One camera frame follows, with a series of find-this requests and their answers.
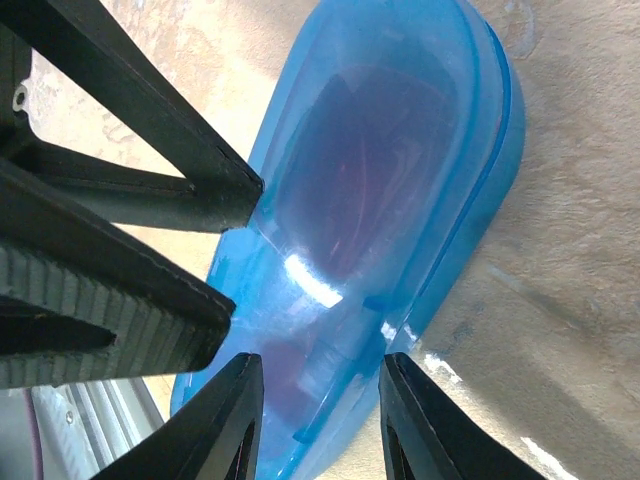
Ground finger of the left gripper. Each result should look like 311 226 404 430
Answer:
1 161 235 388

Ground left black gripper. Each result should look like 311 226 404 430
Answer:
1 1 264 233

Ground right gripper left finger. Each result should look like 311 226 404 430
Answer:
95 353 264 480

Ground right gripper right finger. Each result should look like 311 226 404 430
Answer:
379 353 542 480

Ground blue hard glasses case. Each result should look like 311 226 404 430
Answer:
171 1 525 479

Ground red translucent sunglasses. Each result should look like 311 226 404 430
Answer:
263 66 457 430

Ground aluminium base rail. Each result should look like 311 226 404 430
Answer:
30 378 164 479

